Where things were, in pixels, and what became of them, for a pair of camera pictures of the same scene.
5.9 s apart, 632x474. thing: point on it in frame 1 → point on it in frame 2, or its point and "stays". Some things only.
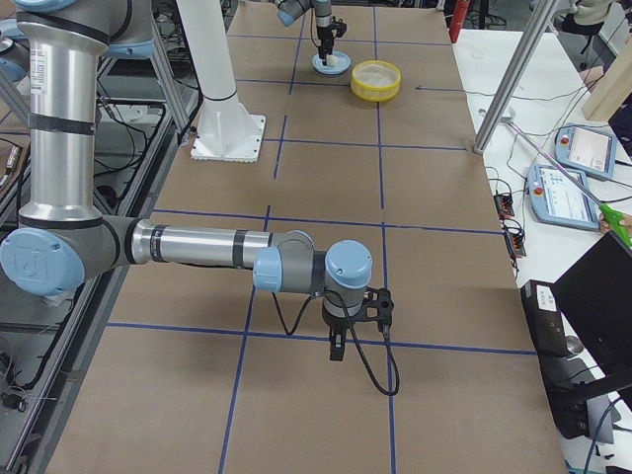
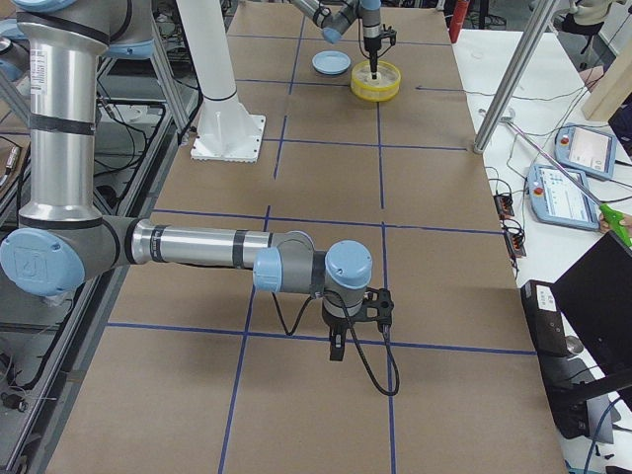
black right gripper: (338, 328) stays
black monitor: (594, 297) stays
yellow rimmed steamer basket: (375, 81) stays
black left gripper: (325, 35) → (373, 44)
